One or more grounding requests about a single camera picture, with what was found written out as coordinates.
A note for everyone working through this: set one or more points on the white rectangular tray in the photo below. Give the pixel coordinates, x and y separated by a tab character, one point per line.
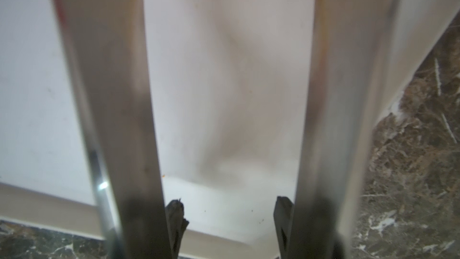
229	82

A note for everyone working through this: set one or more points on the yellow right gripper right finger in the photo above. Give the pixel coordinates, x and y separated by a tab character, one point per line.
349	57

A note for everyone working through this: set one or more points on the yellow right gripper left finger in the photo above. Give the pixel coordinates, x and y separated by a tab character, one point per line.
106	52

